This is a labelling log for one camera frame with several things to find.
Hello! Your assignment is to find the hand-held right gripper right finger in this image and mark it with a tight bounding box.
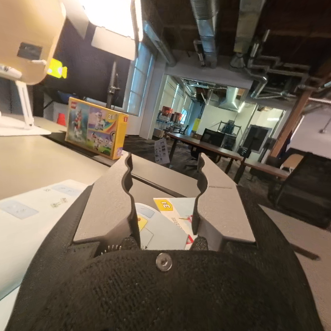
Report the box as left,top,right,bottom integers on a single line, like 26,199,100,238
191,152,257,251

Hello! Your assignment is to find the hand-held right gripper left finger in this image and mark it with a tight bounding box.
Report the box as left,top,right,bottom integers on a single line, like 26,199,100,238
73,152,142,250

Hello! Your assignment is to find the lego instruction booklet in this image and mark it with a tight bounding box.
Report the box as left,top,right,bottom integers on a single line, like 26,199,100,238
0,179,156,302

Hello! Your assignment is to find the yellow lego set box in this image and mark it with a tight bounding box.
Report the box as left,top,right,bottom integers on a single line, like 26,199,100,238
65,97,129,160

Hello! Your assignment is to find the instruction booklet with yellow corner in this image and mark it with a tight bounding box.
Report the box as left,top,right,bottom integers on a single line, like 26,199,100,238
153,197,197,251

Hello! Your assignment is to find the brown wooden table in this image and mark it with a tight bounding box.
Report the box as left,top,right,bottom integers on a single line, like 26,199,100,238
243,160,290,181
165,132,250,183

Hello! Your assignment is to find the black office chair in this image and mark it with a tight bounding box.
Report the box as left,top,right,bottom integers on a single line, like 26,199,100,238
200,128,225,148

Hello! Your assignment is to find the white printed paper sheet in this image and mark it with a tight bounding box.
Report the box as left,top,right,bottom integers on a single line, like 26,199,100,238
154,138,171,164

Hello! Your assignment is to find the metal shelving rack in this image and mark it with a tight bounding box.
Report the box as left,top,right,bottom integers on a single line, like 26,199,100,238
220,120,243,150

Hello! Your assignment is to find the black monitor on stand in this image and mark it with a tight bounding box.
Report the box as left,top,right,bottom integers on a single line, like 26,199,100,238
243,124,272,153

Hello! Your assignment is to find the black mesh chair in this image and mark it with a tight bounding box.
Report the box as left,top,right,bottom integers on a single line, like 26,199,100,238
269,152,331,228

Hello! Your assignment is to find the metal exhaust hood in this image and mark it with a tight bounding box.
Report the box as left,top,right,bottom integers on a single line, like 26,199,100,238
218,87,243,112

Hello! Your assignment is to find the white tablet stand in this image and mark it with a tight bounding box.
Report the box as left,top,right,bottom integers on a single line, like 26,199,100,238
0,65,52,137

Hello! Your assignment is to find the black light stand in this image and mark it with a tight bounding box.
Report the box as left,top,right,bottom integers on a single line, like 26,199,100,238
107,61,121,110

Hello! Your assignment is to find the black backdrop panel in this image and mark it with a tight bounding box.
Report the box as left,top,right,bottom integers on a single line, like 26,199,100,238
34,23,137,115

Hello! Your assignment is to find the studio light panel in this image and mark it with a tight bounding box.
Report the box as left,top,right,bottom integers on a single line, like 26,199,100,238
61,0,143,61

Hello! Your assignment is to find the wood-backed tablet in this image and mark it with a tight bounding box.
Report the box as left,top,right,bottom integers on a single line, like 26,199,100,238
0,0,67,86

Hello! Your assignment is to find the yellow camera sticker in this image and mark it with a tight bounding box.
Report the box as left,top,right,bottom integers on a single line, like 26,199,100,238
47,58,68,78

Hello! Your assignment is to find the ribbed silver ventilation duct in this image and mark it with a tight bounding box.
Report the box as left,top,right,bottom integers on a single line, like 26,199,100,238
191,0,218,69

